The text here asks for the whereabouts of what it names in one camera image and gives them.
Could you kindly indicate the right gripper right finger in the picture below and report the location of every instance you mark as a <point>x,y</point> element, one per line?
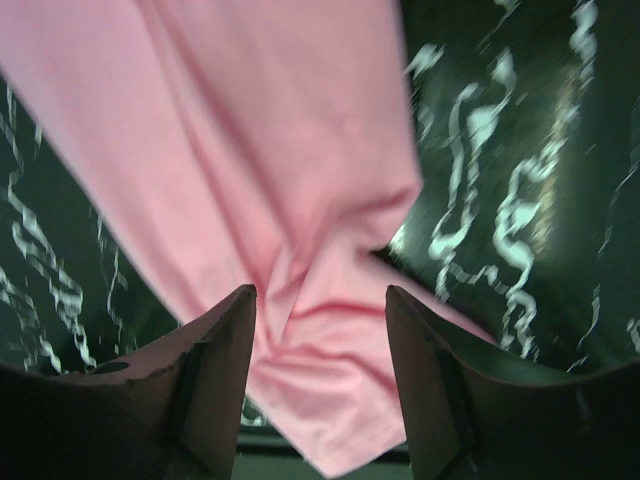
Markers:
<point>474,411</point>

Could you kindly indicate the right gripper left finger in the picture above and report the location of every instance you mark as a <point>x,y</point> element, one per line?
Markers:
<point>169,410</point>

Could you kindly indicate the pink t-shirt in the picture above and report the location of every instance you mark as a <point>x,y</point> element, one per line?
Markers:
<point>247,142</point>

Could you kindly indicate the black marble pattern mat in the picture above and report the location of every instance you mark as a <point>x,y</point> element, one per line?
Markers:
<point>525,119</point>

